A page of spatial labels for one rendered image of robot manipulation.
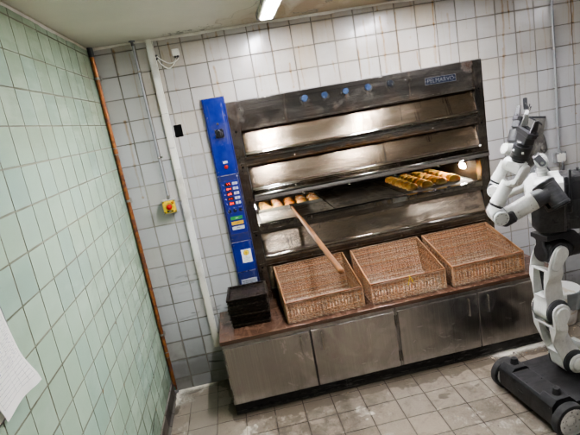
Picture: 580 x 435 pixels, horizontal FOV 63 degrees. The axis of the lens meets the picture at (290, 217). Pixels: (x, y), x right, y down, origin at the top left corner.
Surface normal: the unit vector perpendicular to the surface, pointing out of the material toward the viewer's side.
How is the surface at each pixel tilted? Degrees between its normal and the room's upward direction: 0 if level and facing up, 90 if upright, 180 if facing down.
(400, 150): 70
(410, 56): 90
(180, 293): 90
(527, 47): 90
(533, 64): 90
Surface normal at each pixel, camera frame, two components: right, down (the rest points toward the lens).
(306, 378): 0.14, 0.19
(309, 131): 0.07, -0.15
